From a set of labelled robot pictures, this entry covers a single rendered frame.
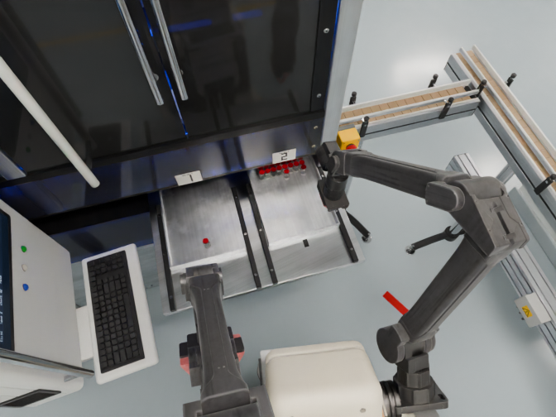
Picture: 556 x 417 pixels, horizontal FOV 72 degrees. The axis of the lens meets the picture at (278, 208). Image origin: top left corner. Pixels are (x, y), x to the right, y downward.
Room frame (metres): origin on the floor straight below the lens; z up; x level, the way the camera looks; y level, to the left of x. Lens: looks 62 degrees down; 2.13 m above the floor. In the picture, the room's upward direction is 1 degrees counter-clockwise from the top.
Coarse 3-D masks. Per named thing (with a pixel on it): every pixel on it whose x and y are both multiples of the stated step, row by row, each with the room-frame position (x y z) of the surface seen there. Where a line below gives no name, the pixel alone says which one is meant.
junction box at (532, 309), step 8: (528, 296) 0.41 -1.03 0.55; (536, 296) 0.41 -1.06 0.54; (520, 304) 0.39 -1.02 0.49; (528, 304) 0.38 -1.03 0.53; (536, 304) 0.38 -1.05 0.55; (520, 312) 0.37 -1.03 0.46; (528, 312) 0.36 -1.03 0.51; (536, 312) 0.35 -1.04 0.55; (544, 312) 0.35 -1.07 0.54; (528, 320) 0.33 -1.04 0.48; (536, 320) 0.32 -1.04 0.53; (544, 320) 0.31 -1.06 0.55
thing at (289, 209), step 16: (304, 160) 0.89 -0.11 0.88; (256, 176) 0.81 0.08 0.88; (304, 176) 0.81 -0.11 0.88; (320, 176) 0.79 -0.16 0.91; (256, 192) 0.74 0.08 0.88; (272, 192) 0.74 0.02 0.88; (288, 192) 0.74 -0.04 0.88; (304, 192) 0.74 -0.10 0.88; (272, 208) 0.67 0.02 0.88; (288, 208) 0.67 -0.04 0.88; (304, 208) 0.67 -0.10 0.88; (320, 208) 0.67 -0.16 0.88; (272, 224) 0.61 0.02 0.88; (288, 224) 0.60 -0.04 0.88; (304, 224) 0.60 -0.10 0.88; (320, 224) 0.60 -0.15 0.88; (336, 224) 0.58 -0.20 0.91; (272, 240) 0.54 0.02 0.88; (288, 240) 0.54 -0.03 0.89
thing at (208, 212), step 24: (168, 192) 0.75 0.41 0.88; (192, 192) 0.75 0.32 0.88; (216, 192) 0.75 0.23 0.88; (168, 216) 0.65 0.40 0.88; (192, 216) 0.65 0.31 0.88; (216, 216) 0.65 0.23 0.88; (168, 240) 0.55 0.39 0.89; (192, 240) 0.55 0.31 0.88; (216, 240) 0.55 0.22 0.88; (240, 240) 0.55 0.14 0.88; (192, 264) 0.46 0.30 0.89
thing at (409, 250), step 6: (438, 234) 0.89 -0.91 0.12; (444, 234) 0.88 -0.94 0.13; (462, 234) 0.89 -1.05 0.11; (420, 240) 0.87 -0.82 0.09; (426, 240) 0.86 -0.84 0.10; (432, 240) 0.86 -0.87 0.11; (438, 240) 0.86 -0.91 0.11; (450, 240) 0.86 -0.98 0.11; (408, 246) 0.87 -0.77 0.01; (414, 246) 0.84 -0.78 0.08; (420, 246) 0.84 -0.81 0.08; (408, 252) 0.83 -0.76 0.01; (414, 252) 0.82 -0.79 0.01
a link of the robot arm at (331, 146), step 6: (324, 144) 0.64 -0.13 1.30; (330, 144) 0.64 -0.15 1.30; (336, 144) 0.64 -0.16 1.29; (318, 150) 0.64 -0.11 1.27; (324, 150) 0.63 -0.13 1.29; (330, 150) 0.62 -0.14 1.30; (336, 150) 0.62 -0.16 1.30; (318, 156) 0.63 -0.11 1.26; (324, 156) 0.61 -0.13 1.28; (330, 156) 0.57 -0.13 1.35; (336, 156) 0.56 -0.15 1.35; (324, 162) 0.60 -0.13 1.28; (330, 162) 0.55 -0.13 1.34; (336, 162) 0.54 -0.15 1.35; (324, 168) 0.59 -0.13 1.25; (330, 168) 0.54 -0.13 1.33; (336, 168) 0.54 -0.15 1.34; (330, 174) 0.54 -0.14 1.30; (336, 174) 0.54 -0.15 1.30
